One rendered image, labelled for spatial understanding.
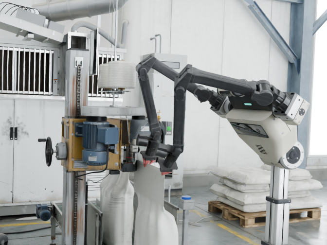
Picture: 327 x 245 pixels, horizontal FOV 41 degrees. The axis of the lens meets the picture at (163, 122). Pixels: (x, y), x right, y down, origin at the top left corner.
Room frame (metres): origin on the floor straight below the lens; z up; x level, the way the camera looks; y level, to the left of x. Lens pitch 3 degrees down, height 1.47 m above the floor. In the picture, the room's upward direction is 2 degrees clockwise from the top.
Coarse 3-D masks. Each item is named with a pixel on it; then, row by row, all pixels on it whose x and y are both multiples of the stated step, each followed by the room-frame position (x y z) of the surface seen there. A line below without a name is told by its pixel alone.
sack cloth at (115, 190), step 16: (112, 176) 3.17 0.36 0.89; (128, 176) 2.94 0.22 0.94; (112, 192) 2.99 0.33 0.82; (128, 192) 2.99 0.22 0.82; (112, 208) 2.99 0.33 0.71; (128, 208) 3.01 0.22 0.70; (112, 224) 2.99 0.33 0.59; (128, 224) 3.03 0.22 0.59; (112, 240) 2.98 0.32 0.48; (128, 240) 3.02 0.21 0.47
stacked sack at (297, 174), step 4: (264, 168) 5.89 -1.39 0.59; (268, 168) 5.83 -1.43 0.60; (296, 168) 5.68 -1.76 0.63; (292, 172) 5.53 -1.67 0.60; (296, 172) 5.55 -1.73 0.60; (300, 172) 5.58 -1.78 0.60; (304, 172) 5.61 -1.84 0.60; (308, 172) 5.65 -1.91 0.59; (292, 176) 5.49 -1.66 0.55; (296, 176) 5.49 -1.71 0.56; (300, 176) 5.52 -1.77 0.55; (304, 176) 5.55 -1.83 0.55; (308, 176) 5.60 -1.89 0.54
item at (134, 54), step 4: (124, 48) 5.91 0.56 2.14; (128, 48) 5.90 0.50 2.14; (132, 48) 5.91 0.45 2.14; (128, 52) 5.90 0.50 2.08; (132, 52) 5.91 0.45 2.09; (136, 52) 5.95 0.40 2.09; (140, 52) 6.04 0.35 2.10; (124, 56) 5.91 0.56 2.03; (128, 56) 5.90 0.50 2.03; (132, 56) 5.92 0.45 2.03; (136, 56) 5.95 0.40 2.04; (128, 60) 5.90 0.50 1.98; (132, 60) 5.92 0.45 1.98; (136, 60) 5.96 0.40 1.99; (136, 64) 5.96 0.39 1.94; (136, 72) 6.03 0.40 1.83
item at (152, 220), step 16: (144, 176) 2.66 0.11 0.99; (160, 176) 2.43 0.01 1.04; (144, 192) 2.65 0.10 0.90; (160, 192) 2.42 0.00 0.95; (144, 208) 2.54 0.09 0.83; (160, 208) 2.41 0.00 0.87; (144, 224) 2.46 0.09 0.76; (160, 224) 2.34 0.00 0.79; (144, 240) 2.44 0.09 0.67; (160, 240) 2.32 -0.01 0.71; (176, 240) 2.36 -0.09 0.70
